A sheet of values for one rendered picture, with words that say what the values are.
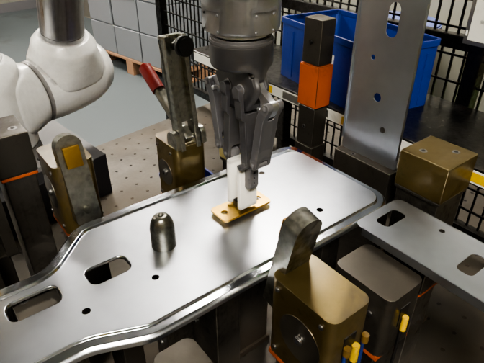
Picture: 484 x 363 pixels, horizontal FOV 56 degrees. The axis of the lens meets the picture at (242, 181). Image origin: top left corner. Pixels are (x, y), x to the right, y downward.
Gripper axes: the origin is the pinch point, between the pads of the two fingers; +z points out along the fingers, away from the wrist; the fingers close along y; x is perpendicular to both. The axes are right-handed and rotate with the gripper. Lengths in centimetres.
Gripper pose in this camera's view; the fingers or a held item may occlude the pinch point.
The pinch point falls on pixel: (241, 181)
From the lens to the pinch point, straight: 62.8
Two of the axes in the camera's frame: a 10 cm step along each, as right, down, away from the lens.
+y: 6.1, 4.2, -6.7
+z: 0.0, 8.5, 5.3
